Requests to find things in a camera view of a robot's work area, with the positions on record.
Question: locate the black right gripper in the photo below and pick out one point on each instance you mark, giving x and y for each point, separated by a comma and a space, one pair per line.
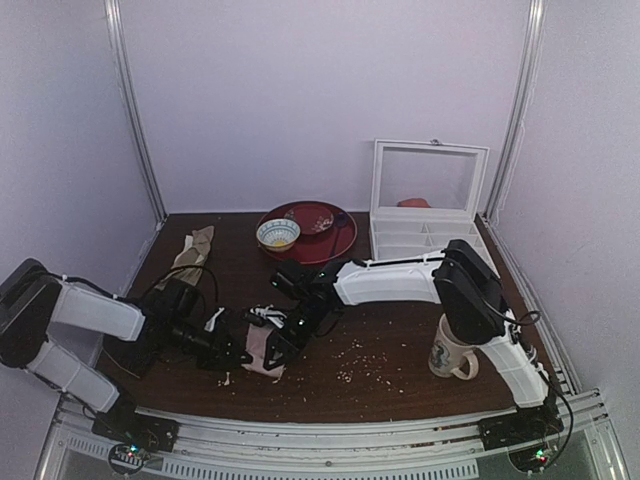
288, 337

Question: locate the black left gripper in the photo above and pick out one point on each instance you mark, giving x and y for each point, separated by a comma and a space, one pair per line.
215, 350

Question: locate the pink and cream underwear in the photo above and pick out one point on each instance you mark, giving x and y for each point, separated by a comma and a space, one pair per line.
255, 346

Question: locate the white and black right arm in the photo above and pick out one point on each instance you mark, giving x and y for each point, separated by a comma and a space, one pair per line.
456, 277

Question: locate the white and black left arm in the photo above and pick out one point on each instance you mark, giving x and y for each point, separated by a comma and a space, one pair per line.
39, 306

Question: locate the red round lacquer tray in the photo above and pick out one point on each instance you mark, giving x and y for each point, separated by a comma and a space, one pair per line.
313, 249

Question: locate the beige crumpled cloth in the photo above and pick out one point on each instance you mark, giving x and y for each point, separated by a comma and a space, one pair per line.
188, 264

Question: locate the yellow and blue patterned bowl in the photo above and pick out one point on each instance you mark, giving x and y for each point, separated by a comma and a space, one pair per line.
278, 235

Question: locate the black striped garment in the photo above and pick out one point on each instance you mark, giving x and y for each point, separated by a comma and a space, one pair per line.
135, 358

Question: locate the small red floral dish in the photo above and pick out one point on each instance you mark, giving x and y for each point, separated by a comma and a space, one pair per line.
312, 219

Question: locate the purple spoon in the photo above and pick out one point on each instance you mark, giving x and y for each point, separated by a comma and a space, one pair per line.
340, 222

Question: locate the red object behind box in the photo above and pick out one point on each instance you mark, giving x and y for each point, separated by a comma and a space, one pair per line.
413, 203

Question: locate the white compartment box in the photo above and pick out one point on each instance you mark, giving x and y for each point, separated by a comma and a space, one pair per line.
424, 195

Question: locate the beige mug with blue design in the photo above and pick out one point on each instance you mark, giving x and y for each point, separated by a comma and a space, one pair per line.
450, 357

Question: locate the aluminium front rail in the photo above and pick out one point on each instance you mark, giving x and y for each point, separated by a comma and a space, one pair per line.
439, 448

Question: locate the left aluminium frame post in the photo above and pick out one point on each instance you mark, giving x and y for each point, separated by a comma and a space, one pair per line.
117, 42

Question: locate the aluminium frame post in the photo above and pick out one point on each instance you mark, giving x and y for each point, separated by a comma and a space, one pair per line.
117, 42
515, 128

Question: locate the right aluminium frame post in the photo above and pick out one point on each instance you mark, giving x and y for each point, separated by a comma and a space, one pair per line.
515, 128

